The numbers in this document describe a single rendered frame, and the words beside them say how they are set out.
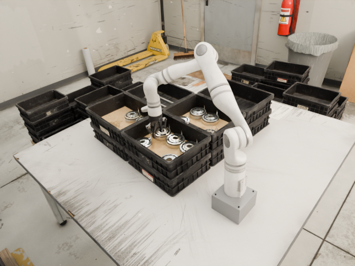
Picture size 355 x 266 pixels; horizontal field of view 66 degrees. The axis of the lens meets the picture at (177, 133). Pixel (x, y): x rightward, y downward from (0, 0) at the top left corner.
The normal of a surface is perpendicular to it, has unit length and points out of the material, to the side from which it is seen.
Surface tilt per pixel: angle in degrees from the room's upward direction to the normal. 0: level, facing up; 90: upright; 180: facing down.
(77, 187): 0
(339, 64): 90
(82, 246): 0
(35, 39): 90
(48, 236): 0
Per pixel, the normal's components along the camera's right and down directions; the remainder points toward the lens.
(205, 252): -0.07, -0.82
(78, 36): 0.73, 0.35
